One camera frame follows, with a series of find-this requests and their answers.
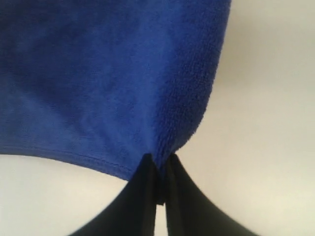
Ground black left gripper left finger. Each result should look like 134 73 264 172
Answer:
72 154 158 236

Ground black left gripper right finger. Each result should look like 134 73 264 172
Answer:
165 154 251 236

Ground blue microfiber towel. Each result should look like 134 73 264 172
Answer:
0 0 231 179

